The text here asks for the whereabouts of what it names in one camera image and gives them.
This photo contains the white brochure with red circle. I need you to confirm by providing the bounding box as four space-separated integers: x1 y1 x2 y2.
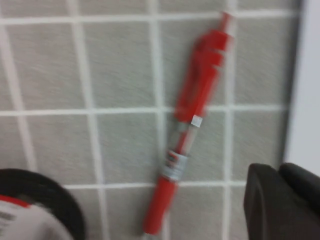
283 0 320 166

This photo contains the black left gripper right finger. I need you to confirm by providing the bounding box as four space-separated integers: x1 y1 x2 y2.
278 162 320 212

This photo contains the red gel pen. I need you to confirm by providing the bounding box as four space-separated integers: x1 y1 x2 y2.
142 11 236 237

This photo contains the grey checked tablecloth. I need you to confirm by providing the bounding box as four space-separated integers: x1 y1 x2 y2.
0 0 305 240

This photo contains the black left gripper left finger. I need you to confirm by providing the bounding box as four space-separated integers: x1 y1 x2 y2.
242 162 320 240

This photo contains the black mesh pen holder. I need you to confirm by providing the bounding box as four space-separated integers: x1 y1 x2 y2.
0 168 86 240

